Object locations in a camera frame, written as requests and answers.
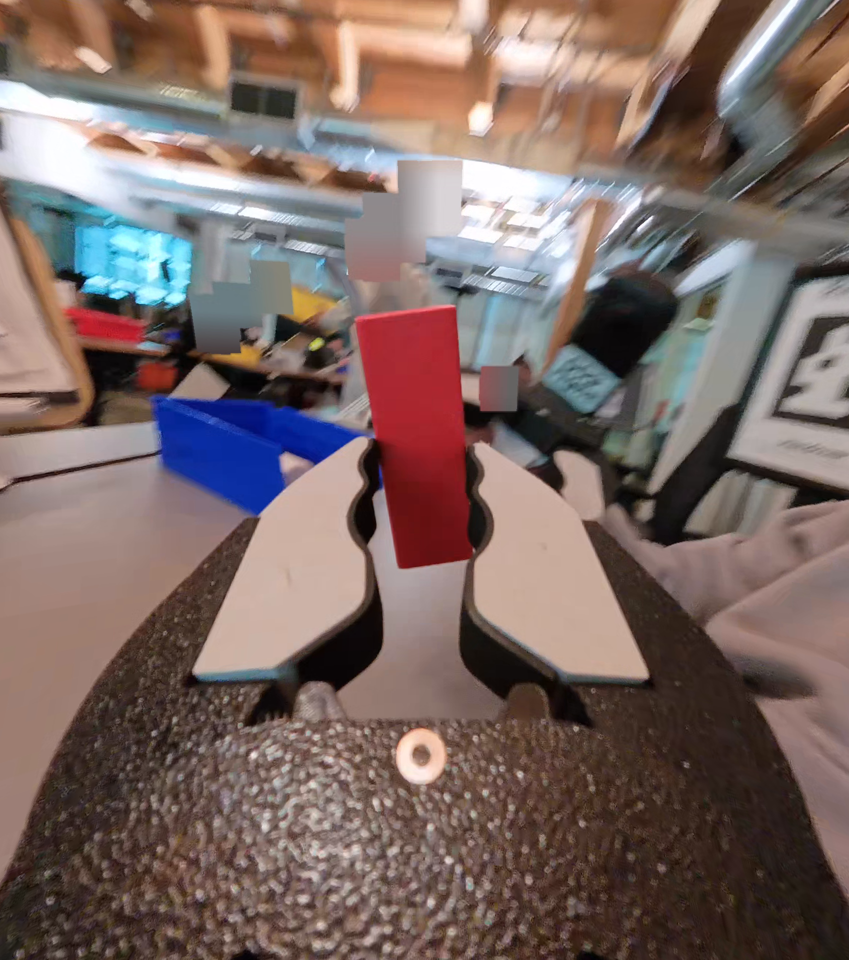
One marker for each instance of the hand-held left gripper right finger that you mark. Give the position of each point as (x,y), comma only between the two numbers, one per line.
(552,585)

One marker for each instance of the grey desk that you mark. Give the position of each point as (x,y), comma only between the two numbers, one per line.
(57,600)

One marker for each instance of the black framed poster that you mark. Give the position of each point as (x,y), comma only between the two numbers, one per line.
(829,375)

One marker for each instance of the wooden board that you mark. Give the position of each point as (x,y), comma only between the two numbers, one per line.
(68,352)

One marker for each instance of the red storage bin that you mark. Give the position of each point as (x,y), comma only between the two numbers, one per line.
(106,324)

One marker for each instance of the metal air duct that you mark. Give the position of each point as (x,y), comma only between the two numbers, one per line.
(769,52)

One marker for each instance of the blue plastic bin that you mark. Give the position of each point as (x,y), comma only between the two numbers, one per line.
(214,457)

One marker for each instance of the red wooden block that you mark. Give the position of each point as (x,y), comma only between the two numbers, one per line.
(417,435)

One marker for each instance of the glowing screen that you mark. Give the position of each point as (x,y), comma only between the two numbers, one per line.
(132,259)

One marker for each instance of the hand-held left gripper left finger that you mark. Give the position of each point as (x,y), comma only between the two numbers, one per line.
(297,577)

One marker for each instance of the person's right forearm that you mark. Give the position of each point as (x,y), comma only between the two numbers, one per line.
(807,637)

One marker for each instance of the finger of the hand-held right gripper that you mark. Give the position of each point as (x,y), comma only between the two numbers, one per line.
(582,484)

